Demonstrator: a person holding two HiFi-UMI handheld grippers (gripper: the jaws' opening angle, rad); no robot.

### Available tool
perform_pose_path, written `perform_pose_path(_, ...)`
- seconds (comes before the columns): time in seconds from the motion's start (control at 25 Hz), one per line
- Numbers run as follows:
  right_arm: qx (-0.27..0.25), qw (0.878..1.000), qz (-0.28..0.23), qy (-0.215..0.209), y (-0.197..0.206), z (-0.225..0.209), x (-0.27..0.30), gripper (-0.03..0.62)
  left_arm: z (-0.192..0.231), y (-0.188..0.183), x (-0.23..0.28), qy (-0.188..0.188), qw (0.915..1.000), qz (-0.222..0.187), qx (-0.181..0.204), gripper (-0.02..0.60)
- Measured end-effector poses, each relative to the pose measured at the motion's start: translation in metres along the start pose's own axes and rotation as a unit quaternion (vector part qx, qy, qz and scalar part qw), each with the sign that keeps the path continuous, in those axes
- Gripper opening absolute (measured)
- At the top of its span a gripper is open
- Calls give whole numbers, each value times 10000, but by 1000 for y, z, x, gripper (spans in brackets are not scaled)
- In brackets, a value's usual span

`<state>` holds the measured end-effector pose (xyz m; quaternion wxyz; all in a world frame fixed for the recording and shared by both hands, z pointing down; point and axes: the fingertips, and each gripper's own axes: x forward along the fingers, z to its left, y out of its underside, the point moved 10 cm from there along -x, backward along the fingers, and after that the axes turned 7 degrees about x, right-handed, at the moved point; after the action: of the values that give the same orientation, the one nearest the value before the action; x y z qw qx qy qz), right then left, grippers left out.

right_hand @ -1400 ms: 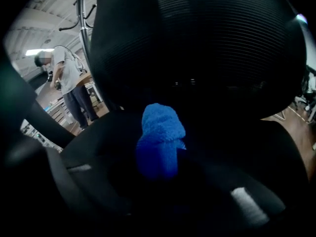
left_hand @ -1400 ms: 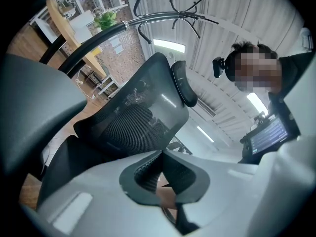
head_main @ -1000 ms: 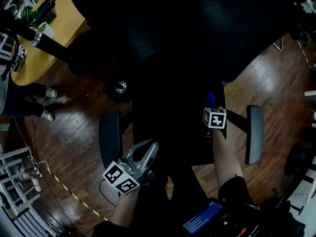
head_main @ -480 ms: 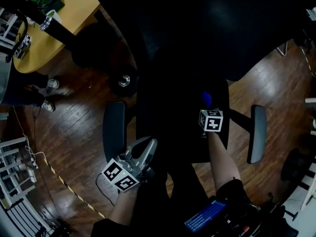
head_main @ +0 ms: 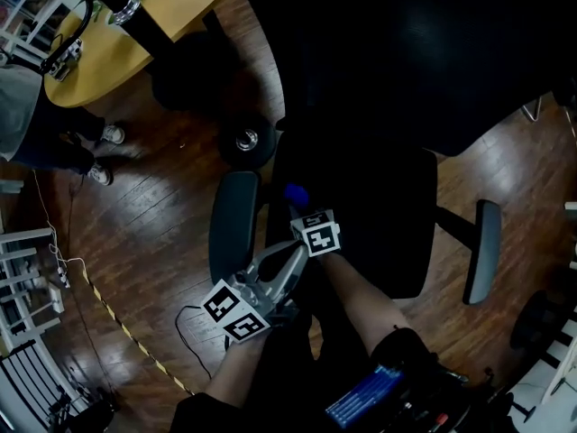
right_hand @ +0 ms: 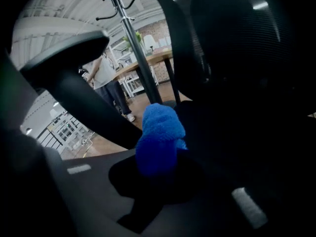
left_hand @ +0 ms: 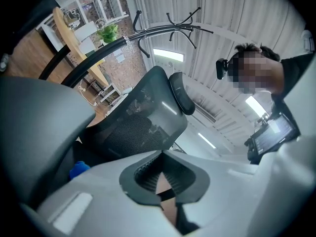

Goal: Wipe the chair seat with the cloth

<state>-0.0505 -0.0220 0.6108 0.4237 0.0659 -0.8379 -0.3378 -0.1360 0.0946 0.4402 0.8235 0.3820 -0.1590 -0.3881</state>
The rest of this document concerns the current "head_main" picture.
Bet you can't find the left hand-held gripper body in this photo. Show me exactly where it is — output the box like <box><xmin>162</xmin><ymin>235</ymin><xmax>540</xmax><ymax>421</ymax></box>
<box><xmin>201</xmin><ymin>268</ymin><xmax>299</xmax><ymax>345</ymax></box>

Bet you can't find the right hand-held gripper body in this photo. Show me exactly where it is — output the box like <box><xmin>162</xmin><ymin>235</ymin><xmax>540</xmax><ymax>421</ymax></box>
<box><xmin>289</xmin><ymin>205</ymin><xmax>343</xmax><ymax>258</ymax></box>

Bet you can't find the blue cloth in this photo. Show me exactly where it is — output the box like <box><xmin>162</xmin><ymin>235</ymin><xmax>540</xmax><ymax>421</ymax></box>
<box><xmin>283</xmin><ymin>182</ymin><xmax>310</xmax><ymax>207</ymax></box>

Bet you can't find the black office chair seat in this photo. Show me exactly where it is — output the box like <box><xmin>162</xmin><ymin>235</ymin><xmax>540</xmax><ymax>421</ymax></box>
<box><xmin>265</xmin><ymin>128</ymin><xmax>439</xmax><ymax>299</ymax></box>

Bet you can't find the person's left forearm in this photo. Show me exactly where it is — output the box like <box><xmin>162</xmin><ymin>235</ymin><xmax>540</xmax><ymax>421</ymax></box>
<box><xmin>205</xmin><ymin>336</ymin><xmax>271</xmax><ymax>408</ymax></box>

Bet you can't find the person's right forearm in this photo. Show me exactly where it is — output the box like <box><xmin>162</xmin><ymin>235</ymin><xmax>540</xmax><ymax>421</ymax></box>
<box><xmin>318</xmin><ymin>253</ymin><xmax>414</xmax><ymax>355</ymax></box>

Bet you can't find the black chair armrest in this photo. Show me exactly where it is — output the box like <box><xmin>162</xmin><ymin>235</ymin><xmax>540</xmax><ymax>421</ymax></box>
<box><xmin>208</xmin><ymin>170</ymin><xmax>262</xmax><ymax>286</ymax></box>
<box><xmin>463</xmin><ymin>199</ymin><xmax>502</xmax><ymax>306</ymax></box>

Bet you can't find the person's black clothing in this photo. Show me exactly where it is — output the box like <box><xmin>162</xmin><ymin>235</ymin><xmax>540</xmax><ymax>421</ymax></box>
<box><xmin>169</xmin><ymin>286</ymin><xmax>474</xmax><ymax>433</ymax></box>

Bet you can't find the yellow black floor tape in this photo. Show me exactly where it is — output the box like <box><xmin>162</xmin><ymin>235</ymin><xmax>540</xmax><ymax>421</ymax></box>
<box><xmin>83</xmin><ymin>272</ymin><xmax>195</xmax><ymax>396</ymax></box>

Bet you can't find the black knob with chrome centre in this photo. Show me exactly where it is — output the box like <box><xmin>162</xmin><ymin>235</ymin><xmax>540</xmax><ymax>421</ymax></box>
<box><xmin>218</xmin><ymin>117</ymin><xmax>279</xmax><ymax>169</ymax></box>

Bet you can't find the chest device with blue screen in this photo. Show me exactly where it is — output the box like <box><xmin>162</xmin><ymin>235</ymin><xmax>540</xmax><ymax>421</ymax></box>
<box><xmin>324</xmin><ymin>364</ymin><xmax>407</xmax><ymax>428</ymax></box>

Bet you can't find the black mesh chair backrest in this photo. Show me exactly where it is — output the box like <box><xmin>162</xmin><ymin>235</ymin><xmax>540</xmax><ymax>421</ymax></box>
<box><xmin>236</xmin><ymin>0</ymin><xmax>577</xmax><ymax>157</ymax></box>

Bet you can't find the black cantilever chair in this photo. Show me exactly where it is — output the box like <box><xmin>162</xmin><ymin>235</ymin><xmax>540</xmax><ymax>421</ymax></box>
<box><xmin>522</xmin><ymin>97</ymin><xmax>542</xmax><ymax>122</ymax></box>

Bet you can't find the round yellow wooden table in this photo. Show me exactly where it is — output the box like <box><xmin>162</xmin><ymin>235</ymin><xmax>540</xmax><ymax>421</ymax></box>
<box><xmin>43</xmin><ymin>0</ymin><xmax>238</xmax><ymax>109</ymax></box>

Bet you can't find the black coat rack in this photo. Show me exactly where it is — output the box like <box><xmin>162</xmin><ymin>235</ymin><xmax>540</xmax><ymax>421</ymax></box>
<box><xmin>40</xmin><ymin>0</ymin><xmax>253</xmax><ymax>112</ymax></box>

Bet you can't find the grey hand-held gripper device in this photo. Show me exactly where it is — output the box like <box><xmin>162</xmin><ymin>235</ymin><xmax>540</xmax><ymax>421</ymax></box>
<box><xmin>48</xmin><ymin>38</ymin><xmax>85</xmax><ymax>82</ymax></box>

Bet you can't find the black cable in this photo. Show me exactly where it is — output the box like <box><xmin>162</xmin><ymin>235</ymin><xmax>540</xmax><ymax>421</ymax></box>
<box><xmin>174</xmin><ymin>304</ymin><xmax>213</xmax><ymax>381</ymax></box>

